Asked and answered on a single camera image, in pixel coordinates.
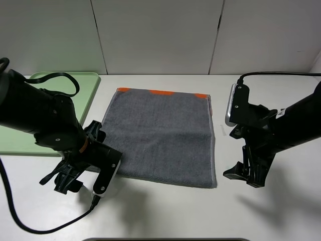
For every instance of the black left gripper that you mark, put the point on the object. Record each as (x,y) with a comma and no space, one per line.
(80,149)

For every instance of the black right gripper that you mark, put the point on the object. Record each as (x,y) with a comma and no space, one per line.
(259,148)

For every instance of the grey towel with orange stripes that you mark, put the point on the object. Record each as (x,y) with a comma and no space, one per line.
(164,136)

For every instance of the light green plastic tray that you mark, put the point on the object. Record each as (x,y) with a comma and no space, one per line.
(14,142)

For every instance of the clear tape strip right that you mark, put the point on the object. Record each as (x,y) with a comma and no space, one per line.
(223,130)

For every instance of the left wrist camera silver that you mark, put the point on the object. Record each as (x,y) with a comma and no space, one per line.
(105,176)

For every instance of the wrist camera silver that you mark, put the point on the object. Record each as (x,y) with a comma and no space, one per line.
(238,106)
(105,176)

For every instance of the black left handle arm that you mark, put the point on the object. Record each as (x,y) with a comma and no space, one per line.
(32,110)

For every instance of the black handle arm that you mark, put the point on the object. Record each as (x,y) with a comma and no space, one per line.
(32,110)
(300,123)

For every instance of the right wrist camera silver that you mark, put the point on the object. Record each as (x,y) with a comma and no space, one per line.
(238,106)

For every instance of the black right handle arm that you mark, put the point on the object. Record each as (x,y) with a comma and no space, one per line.
(300,123)

